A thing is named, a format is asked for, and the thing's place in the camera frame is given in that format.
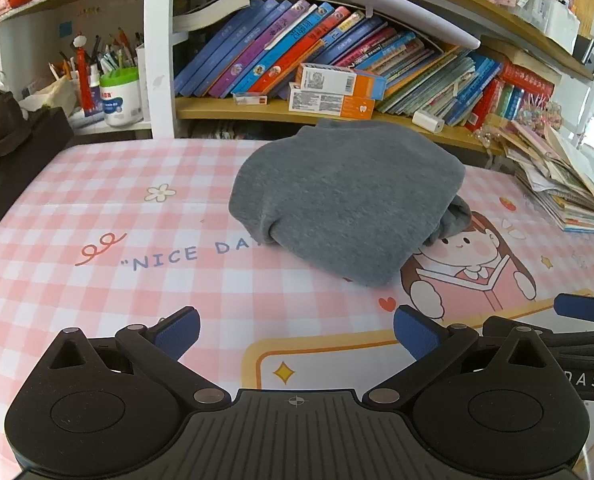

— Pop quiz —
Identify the pile of papers and booklets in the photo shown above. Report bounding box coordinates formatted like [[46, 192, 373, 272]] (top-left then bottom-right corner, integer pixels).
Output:
[[497, 120, 594, 234]]

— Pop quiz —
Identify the green lid white jar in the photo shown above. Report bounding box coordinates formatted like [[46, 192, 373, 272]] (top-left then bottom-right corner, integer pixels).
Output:
[[100, 67, 144, 128]]

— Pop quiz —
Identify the white bottle blue label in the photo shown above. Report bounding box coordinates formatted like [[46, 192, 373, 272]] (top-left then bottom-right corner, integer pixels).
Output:
[[80, 62, 103, 116]]

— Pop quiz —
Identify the orange and white box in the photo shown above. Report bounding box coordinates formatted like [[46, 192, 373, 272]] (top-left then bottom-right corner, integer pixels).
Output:
[[288, 82, 376, 119], [295, 62, 388, 101]]

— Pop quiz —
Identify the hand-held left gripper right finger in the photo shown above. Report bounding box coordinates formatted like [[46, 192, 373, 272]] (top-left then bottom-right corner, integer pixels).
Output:
[[362, 305, 550, 409]]

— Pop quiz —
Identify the beige cloth bag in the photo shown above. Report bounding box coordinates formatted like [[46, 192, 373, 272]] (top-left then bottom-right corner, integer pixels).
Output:
[[20, 75, 78, 117]]

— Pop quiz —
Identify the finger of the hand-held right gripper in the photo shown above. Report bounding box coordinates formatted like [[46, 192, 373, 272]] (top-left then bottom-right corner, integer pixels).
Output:
[[553, 293, 594, 322], [482, 316, 594, 361]]

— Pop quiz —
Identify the white desk organizer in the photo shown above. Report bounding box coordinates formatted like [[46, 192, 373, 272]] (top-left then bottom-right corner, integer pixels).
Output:
[[487, 0, 594, 76]]

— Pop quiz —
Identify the black case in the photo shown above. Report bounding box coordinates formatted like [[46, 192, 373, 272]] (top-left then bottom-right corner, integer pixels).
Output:
[[0, 107, 75, 256]]

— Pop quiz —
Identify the pink checked table mat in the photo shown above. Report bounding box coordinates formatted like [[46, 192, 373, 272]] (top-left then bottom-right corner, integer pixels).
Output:
[[0, 137, 594, 480]]

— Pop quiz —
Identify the pearl bead string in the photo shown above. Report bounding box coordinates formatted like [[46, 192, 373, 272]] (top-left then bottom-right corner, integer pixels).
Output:
[[473, 126, 508, 149]]

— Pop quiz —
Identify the bunch of pens in holder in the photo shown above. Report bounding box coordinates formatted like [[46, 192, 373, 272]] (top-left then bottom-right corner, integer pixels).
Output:
[[47, 27, 144, 81]]

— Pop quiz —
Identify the red tassel charm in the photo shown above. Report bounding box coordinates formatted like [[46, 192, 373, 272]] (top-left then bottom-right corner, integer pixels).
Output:
[[72, 34, 94, 111]]

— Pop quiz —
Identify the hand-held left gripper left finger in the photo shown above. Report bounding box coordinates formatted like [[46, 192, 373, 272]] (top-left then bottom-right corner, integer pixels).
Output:
[[44, 306, 230, 411]]

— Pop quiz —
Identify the row of colourful books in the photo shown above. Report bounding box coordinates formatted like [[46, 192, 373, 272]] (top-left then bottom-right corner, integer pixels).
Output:
[[173, 0, 562, 128]]

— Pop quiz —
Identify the wooden bookshelf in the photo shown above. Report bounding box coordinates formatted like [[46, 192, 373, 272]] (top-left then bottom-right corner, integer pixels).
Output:
[[0, 0, 594, 161]]

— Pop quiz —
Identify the grey sweater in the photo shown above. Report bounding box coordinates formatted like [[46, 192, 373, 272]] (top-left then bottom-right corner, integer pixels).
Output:
[[228, 119, 472, 288]]

